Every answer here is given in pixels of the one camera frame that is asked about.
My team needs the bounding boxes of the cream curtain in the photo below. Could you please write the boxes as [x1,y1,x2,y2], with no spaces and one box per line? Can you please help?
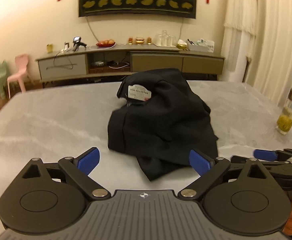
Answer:
[220,0,292,106]

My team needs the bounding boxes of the yellow cup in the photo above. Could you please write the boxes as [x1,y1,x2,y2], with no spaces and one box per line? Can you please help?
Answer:
[46,44,54,53]

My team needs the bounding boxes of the glass jar of tea leaves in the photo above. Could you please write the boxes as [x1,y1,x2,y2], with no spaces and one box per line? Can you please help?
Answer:
[276,88,292,135]

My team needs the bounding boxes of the white garment label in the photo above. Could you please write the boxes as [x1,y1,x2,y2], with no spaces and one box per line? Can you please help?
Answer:
[128,85,151,101]

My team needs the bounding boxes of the clear glasses on tray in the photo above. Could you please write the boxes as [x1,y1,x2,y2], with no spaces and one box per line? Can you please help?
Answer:
[154,30,176,47]

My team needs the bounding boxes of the long grey tv cabinet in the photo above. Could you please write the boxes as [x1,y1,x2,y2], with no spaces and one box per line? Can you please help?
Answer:
[37,44,224,82]

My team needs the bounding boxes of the green plastic child chair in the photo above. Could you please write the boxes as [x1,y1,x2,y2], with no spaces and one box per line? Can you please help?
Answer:
[0,60,10,100]

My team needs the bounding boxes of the red fruit plate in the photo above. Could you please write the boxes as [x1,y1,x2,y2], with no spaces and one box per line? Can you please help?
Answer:
[96,40,116,48]

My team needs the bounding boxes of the small black camera gadget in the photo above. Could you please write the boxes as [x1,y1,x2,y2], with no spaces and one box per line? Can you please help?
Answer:
[73,36,87,51]

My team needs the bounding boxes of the pink plastic child chair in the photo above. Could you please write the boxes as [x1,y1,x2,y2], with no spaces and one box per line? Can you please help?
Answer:
[7,54,34,99]

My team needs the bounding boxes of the white tray of items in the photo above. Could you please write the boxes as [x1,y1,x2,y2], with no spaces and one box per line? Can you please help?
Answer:
[186,38,214,53]

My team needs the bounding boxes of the golden ornament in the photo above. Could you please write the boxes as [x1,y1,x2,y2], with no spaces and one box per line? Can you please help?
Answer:
[135,37,145,44]

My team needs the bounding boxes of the black trousers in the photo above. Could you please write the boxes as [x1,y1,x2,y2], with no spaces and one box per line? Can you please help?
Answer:
[107,68,218,181]

